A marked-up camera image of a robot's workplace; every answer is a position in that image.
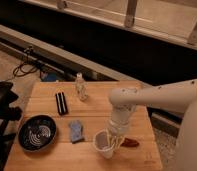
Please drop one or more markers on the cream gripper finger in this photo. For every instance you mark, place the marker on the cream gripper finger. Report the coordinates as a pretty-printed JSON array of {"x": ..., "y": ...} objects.
[
  {"x": 108, "y": 137},
  {"x": 117, "y": 141}
]

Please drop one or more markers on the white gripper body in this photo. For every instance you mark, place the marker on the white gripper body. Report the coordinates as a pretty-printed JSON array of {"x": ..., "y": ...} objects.
[{"x": 117, "y": 129}]

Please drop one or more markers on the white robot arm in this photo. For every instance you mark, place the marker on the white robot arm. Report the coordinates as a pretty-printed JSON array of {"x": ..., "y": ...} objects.
[{"x": 178, "y": 97}]

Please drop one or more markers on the brown oblong object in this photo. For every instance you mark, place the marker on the brown oblong object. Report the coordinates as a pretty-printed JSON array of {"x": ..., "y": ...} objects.
[{"x": 130, "y": 143}]

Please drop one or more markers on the blue cloth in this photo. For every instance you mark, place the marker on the blue cloth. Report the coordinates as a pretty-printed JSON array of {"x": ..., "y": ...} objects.
[{"x": 76, "y": 131}]

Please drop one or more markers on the clear plastic bottle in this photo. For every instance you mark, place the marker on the clear plastic bottle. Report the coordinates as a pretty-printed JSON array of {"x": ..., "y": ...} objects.
[{"x": 80, "y": 87}]

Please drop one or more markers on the black rectangular case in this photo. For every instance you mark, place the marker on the black rectangular case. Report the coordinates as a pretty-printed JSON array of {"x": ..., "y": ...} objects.
[{"x": 61, "y": 103}]

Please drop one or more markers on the dark patterned bowl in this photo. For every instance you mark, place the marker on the dark patterned bowl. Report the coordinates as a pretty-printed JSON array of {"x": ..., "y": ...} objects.
[{"x": 37, "y": 133}]

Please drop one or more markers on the blue object on floor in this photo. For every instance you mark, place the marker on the blue object on floor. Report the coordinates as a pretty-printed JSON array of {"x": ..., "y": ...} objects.
[{"x": 48, "y": 77}]

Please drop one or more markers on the black tripod stand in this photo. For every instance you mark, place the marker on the black tripod stand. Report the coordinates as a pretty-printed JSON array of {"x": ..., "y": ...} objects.
[{"x": 7, "y": 114}]

